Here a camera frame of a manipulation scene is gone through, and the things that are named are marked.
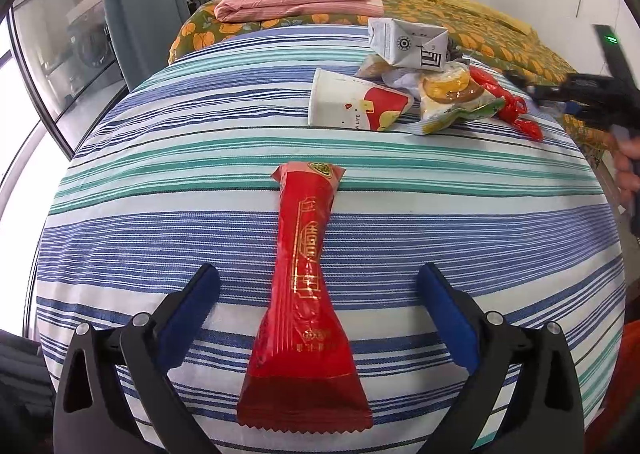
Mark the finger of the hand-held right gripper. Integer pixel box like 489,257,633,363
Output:
539,98,602,122
502,68,570,98

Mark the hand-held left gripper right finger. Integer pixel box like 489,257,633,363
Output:
417,261,586,454

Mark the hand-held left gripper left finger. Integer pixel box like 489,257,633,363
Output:
52,263,222,454

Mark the red snack packet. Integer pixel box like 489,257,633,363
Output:
236,161,373,434

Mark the tan pastry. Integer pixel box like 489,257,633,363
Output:
356,54,396,82

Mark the person's right hand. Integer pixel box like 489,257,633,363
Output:
612,127,640,230

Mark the red plastic wrapper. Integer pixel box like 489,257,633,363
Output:
467,65,543,142

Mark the yellow cookie packet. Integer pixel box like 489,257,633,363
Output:
407,61,507,136

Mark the striped tablecloth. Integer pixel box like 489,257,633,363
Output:
35,24,628,454

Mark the clear crumpled wrapper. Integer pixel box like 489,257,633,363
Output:
382,69,426,98

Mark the white milk carton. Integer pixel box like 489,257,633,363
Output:
367,17,449,72

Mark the red container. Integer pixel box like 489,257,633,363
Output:
597,319,640,454

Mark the white paper cup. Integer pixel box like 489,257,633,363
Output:
307,68,416,132

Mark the pink folded blanket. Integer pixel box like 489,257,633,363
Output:
214,0,386,25

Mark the washing machine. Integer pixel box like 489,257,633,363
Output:
65,9,116,85

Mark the glass sliding door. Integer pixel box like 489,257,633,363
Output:
5,0,131,160

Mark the blue grey curtain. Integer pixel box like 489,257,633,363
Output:
100,0,193,95

